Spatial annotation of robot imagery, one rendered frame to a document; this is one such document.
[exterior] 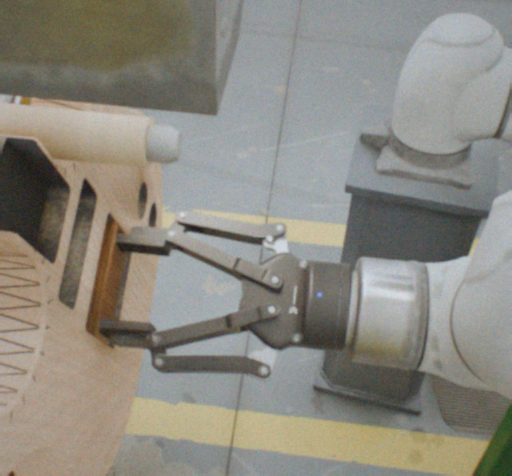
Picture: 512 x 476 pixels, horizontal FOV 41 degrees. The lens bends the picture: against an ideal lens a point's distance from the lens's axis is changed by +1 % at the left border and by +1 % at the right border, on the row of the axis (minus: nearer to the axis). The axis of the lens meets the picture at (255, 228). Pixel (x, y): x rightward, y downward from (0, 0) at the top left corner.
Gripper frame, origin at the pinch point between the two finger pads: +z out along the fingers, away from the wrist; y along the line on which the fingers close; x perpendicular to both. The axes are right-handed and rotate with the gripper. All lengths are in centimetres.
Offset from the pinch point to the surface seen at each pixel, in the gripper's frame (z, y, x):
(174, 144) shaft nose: -7.5, 4.8, 19.0
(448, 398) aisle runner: -56, 7, -123
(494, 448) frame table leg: -54, -6, -77
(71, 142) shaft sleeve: -1.2, 4.1, 19.4
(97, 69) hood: -9.2, -2.0, 38.4
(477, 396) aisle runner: -64, 9, -124
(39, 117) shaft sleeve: 0.9, 5.4, 19.8
